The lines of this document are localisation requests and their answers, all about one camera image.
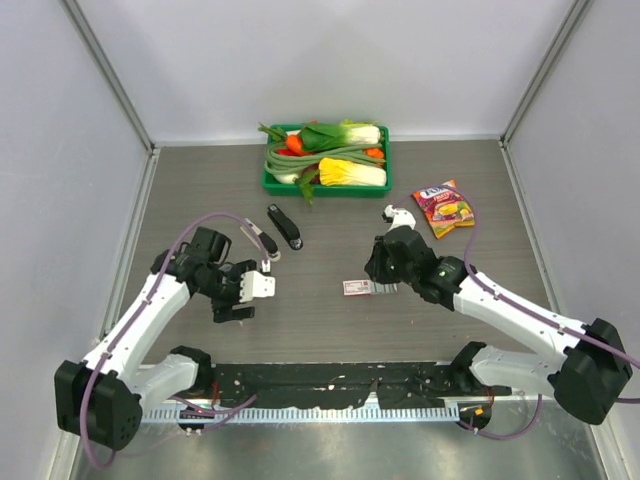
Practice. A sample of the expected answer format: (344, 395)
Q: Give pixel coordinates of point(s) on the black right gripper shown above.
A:
(375, 267)

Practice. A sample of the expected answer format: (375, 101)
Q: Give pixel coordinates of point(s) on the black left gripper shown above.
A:
(223, 310)

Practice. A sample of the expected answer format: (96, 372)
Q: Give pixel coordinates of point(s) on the black deli stapler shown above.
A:
(285, 226)

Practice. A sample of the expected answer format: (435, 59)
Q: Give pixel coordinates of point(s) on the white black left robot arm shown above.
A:
(103, 397)

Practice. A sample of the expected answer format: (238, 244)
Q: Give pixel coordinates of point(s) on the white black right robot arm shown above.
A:
(583, 366)

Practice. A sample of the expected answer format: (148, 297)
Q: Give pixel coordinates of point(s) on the red white staple box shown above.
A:
(367, 288)

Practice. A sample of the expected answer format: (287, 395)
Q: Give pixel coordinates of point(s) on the Fox's candy bag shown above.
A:
(444, 209)

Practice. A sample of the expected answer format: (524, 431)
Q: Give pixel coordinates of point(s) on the toy yellow napa cabbage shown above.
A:
(338, 172)

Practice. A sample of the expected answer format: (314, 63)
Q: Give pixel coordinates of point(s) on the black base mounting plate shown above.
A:
(340, 386)

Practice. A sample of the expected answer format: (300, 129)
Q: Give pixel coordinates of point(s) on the green plastic tray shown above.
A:
(306, 184)

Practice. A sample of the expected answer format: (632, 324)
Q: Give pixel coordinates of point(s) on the toy bok choy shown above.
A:
(328, 136)

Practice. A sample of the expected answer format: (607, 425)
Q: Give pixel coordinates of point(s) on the toy green long beans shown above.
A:
(277, 163)

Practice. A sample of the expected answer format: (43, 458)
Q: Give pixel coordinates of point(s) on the toy orange carrot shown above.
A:
(294, 143)

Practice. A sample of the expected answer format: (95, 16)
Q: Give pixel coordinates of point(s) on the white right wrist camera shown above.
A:
(398, 217)

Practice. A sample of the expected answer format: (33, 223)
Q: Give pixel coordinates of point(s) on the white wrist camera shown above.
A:
(256, 285)
(398, 217)

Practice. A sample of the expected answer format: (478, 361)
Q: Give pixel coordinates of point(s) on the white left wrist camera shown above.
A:
(256, 285)

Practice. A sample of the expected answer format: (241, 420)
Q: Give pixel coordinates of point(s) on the aluminium frame rail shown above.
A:
(198, 405)

